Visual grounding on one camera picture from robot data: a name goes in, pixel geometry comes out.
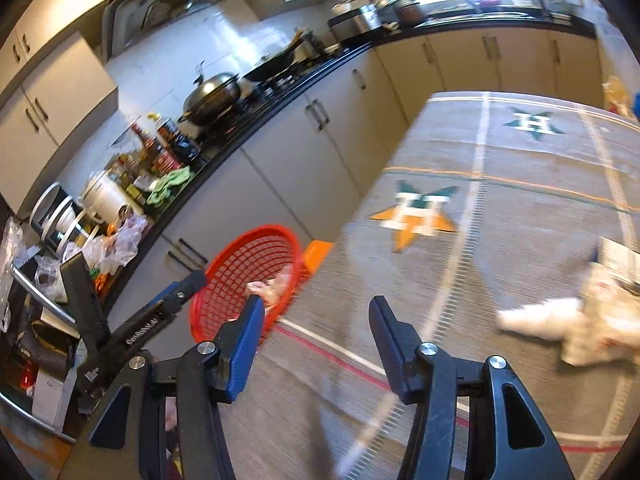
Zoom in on yellow plastic bag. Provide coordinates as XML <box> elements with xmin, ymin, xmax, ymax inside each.
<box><xmin>602</xmin><ymin>76</ymin><xmax>632</xmax><ymax>116</ymax></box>

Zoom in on red plastic basket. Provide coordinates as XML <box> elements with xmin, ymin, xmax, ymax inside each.
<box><xmin>189</xmin><ymin>224</ymin><xmax>312</xmax><ymax>346</ymax></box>

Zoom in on black wok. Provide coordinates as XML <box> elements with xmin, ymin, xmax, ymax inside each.
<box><xmin>242</xmin><ymin>40</ymin><xmax>313</xmax><ymax>83</ymax></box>

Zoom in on steel pot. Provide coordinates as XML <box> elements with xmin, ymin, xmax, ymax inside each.
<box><xmin>327</xmin><ymin>7</ymin><xmax>381</xmax><ymax>41</ymax></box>

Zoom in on brown pot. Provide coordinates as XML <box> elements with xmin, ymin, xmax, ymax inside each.
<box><xmin>387</xmin><ymin>0</ymin><xmax>421</xmax><ymax>26</ymax></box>

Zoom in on clear pouch with white spout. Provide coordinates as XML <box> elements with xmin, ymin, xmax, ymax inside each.
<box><xmin>496</xmin><ymin>260</ymin><xmax>640</xmax><ymax>367</ymax></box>

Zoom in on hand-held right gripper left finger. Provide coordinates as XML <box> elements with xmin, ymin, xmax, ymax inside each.
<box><xmin>89</xmin><ymin>294</ymin><xmax>266</xmax><ymax>480</ymax></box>

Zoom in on orange plastic stool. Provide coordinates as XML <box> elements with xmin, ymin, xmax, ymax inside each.
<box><xmin>302</xmin><ymin>240</ymin><xmax>335</xmax><ymax>276</ymax></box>

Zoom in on beige lower kitchen cabinets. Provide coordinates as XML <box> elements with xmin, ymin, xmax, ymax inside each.
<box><xmin>100</xmin><ymin>25</ymin><xmax>606</xmax><ymax>321</ymax></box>

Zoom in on steel range hood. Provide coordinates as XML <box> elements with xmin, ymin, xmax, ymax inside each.
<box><xmin>102</xmin><ymin>0</ymin><xmax>261</xmax><ymax>58</ymax></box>

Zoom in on beige kitchen cabinets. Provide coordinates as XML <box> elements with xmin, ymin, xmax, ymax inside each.
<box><xmin>100</xmin><ymin>25</ymin><xmax>606</xmax><ymax>321</ymax></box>
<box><xmin>0</xmin><ymin>0</ymin><xmax>121</xmax><ymax>211</ymax></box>

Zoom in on cluttered metal rack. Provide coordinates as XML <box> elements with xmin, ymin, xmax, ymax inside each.
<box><xmin>0</xmin><ymin>220</ymin><xmax>101</xmax><ymax>441</ymax></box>

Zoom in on white pink plastic bag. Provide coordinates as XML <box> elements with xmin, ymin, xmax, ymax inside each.
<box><xmin>245</xmin><ymin>265</ymin><xmax>296</xmax><ymax>311</ymax></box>

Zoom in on beige upper kitchen cabinets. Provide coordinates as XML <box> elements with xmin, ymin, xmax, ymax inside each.
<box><xmin>0</xmin><ymin>0</ymin><xmax>121</xmax><ymax>211</ymax></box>

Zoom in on black kitchen countertop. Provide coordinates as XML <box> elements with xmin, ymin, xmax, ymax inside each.
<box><xmin>100</xmin><ymin>10</ymin><xmax>598</xmax><ymax>306</ymax></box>

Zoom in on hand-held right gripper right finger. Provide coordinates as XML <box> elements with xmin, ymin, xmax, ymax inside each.
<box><xmin>368</xmin><ymin>296</ymin><xmax>576</xmax><ymax>480</ymax></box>

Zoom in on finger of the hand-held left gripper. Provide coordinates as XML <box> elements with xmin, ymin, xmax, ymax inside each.
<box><xmin>107</xmin><ymin>270</ymin><xmax>207</xmax><ymax>361</ymax></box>

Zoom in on white and black round appliance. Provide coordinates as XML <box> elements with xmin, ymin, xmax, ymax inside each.
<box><xmin>30</xmin><ymin>182</ymin><xmax>81</xmax><ymax>253</ymax></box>

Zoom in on group of condiment bottles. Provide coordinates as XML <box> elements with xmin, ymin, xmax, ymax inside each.
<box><xmin>107</xmin><ymin>112</ymin><xmax>201</xmax><ymax>196</ymax></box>

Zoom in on white rice cooker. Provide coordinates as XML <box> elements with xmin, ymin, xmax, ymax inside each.
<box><xmin>82</xmin><ymin>170</ymin><xmax>133</xmax><ymax>226</ymax></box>

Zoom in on steel wok with lid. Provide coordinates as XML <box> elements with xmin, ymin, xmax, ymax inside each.
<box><xmin>177</xmin><ymin>62</ymin><xmax>242</xmax><ymax>128</ymax></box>

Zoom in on green cloth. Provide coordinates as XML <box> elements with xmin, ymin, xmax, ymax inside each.
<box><xmin>146</xmin><ymin>166</ymin><xmax>193</xmax><ymax>206</ymax></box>

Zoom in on plastic bags on counter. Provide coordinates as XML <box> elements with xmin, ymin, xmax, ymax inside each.
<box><xmin>80</xmin><ymin>212</ymin><xmax>148</xmax><ymax>276</ymax></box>

